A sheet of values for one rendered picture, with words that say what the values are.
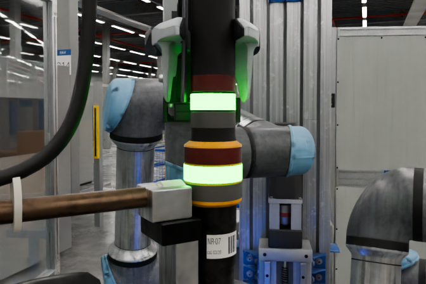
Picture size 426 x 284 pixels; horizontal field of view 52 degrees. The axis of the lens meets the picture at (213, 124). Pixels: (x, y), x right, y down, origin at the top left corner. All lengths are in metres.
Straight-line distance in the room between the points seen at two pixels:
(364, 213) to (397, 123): 1.51
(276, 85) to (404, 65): 1.13
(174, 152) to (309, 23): 0.74
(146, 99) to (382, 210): 0.50
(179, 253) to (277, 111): 0.92
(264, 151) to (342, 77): 1.58
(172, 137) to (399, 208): 0.36
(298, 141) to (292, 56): 0.60
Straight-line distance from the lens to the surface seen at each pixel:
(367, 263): 0.75
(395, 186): 0.73
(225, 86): 0.31
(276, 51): 1.21
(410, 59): 2.26
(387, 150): 2.22
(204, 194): 0.31
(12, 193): 0.28
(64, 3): 7.33
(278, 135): 0.63
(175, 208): 0.30
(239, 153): 0.32
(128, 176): 0.98
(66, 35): 7.23
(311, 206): 1.24
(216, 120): 0.31
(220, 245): 0.32
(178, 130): 0.57
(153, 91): 0.93
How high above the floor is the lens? 1.60
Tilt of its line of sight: 2 degrees down
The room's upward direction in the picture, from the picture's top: straight up
